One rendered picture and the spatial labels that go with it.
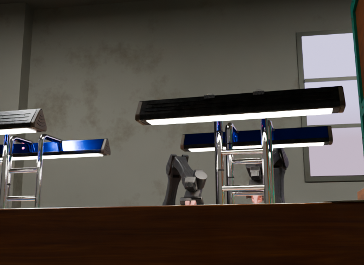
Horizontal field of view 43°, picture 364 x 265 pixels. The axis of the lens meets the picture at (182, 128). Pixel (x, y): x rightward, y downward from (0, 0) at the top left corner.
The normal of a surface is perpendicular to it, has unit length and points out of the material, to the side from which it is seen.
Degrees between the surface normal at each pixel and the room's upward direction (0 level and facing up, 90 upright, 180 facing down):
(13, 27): 90
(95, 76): 90
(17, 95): 90
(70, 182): 90
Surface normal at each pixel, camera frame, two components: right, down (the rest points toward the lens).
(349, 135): -0.15, -0.21
